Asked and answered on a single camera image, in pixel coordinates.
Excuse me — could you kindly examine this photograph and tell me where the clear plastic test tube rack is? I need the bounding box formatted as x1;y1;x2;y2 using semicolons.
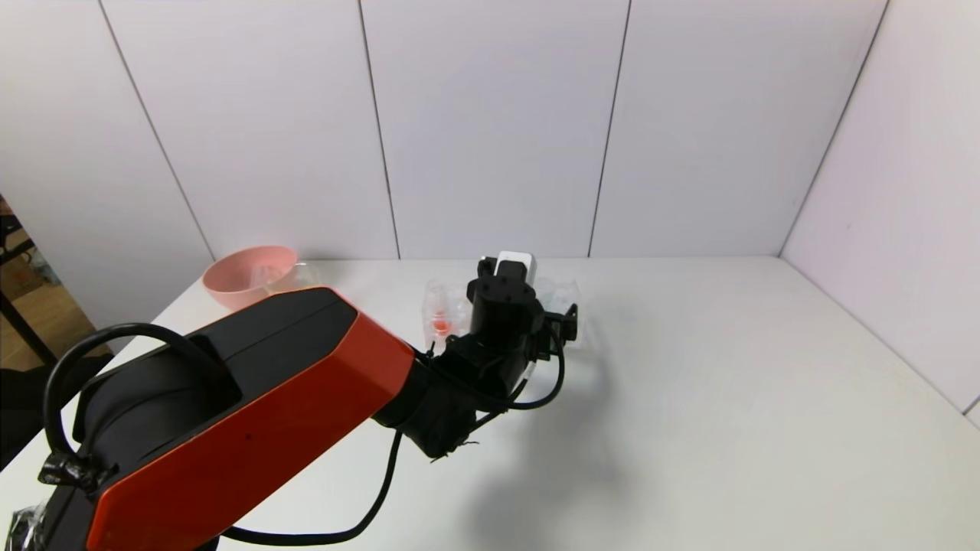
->
421;277;584;353

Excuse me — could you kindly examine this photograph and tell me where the red pigment test tube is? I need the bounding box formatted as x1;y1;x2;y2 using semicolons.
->
429;283;455;337

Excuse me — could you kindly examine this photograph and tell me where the clear glass beaker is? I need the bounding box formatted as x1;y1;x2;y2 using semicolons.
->
264;262;322;295

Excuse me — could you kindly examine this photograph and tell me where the pink bowl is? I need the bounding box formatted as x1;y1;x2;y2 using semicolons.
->
201;245;299;311

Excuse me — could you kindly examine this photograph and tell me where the black tripod stand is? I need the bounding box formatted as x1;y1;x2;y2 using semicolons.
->
0;195;58;364

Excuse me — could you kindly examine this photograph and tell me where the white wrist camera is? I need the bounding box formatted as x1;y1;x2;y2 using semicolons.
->
496;251;538;282

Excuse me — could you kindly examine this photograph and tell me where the thin black camera cable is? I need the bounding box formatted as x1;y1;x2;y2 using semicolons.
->
429;329;567;412

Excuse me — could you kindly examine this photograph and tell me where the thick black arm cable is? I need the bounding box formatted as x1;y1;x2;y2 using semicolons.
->
222;432;404;548

